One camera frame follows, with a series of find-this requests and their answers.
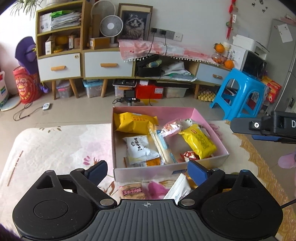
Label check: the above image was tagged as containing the small red snack packet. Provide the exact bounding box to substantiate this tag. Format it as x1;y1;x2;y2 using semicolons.
180;151;200;162

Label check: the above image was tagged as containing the yellow snack packet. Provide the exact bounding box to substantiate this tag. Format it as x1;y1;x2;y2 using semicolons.
179;123;217;159

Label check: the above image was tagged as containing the long beige biscuit stick pack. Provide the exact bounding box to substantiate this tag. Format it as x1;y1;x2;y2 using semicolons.
149;129;177;165

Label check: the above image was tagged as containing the white snack packet black print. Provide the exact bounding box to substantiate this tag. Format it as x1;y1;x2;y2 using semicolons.
123;136;160;165

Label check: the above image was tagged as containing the pink clear candy packet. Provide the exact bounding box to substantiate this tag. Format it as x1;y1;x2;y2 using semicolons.
160;119;183;137

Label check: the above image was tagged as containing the pink cardboard snack box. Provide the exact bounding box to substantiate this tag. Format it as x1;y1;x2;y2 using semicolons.
111;106;229;182

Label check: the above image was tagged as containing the large yellow snack bag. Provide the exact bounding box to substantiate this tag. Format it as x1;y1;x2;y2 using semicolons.
113;112;159;135

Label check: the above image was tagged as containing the white snack packet blue print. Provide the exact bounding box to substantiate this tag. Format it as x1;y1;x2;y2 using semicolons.
164;173;192;204

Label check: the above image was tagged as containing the brown snack bar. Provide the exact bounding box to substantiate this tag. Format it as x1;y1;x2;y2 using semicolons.
120;184;146;200

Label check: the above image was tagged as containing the white floral table cloth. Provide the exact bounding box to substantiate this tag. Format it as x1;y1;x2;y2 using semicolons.
1;120;289;231

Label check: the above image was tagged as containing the black microwave oven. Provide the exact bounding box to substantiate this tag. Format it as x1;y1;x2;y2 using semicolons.
240;50;267;79

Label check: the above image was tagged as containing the orange fruit lower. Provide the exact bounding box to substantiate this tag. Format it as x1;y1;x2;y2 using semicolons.
224;60;235;70

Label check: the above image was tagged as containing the orange fruit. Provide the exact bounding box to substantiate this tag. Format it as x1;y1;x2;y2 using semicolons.
224;60;235;70
214;43;225;54

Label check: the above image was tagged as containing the clear storage bin blue lid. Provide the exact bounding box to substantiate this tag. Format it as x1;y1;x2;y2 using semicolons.
83;79;103;98

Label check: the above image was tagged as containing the clear storage bin right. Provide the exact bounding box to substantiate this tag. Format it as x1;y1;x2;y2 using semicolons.
164;87;187;98

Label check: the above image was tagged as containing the clear storage bin left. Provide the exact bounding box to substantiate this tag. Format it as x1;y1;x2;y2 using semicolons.
56;80;73;98

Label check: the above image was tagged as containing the orange fruit upper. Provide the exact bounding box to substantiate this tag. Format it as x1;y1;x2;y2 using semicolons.
214;43;225;54

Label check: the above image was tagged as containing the red cardboard box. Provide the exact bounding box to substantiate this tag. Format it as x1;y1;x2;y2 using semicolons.
135;81;164;99

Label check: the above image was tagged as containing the red printed bucket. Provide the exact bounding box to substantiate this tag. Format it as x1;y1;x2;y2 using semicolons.
13;66;43;104

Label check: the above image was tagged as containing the low wooden tv cabinet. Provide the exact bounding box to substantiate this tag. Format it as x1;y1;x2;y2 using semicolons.
134;55;230;99

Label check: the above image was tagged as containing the wooden shelf cabinet with drawers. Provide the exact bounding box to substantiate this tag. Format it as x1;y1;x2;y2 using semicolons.
36;1;135;98

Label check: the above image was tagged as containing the pink floral cloth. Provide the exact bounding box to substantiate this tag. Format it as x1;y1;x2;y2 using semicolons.
118;40;218;66

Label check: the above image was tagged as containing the purple plush toy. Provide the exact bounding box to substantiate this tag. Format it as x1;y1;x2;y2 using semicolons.
15;37;49;95

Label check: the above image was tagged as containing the white desk fan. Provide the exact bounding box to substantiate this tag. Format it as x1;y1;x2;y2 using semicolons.
90;1;123;47

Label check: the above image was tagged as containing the framed cat picture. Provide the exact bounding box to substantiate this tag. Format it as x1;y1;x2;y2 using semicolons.
118;3;153;40

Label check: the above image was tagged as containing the red hanging wall decoration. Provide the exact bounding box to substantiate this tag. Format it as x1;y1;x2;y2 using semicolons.
226;0;238;40

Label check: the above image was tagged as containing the wall power socket strip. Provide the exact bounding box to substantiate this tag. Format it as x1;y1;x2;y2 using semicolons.
150;28;183;42

